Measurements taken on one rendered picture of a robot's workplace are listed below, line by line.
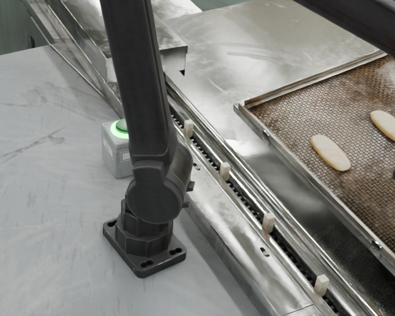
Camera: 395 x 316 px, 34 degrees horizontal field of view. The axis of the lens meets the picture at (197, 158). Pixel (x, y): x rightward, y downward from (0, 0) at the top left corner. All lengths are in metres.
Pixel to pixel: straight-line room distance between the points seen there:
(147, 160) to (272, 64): 0.73
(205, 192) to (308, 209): 0.18
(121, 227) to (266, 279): 0.22
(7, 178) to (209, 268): 0.39
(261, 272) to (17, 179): 0.46
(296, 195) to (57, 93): 0.55
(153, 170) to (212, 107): 0.51
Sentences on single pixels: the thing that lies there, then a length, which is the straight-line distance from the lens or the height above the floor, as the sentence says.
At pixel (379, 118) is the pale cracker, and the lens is 1.17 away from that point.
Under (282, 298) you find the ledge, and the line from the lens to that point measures 0.89.
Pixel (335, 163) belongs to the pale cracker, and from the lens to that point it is 1.07.
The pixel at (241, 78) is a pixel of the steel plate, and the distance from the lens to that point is 1.44.
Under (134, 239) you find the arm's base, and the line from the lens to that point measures 0.94.
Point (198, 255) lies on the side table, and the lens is 0.99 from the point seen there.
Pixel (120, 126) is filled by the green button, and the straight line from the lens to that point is 1.10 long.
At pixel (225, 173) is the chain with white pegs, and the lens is 1.09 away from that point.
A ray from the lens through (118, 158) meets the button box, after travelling 1.09.
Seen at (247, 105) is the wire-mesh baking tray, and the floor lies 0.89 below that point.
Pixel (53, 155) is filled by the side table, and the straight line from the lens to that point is 1.18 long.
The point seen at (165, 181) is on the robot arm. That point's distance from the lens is 0.85.
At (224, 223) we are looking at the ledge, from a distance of 0.98.
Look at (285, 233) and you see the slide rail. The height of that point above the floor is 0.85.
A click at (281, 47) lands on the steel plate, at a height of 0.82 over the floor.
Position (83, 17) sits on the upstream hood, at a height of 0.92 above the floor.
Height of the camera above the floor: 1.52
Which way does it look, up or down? 36 degrees down
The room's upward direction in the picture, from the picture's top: 5 degrees clockwise
